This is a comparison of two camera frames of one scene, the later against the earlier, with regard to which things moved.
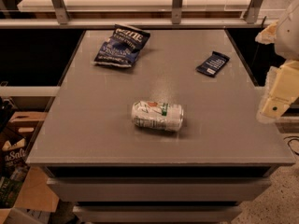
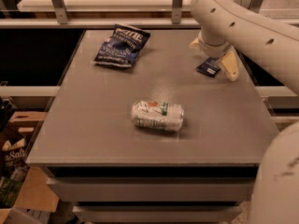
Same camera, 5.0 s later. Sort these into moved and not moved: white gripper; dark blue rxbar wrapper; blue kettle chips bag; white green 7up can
Moved: white gripper
Not moved: white green 7up can; dark blue rxbar wrapper; blue kettle chips bag
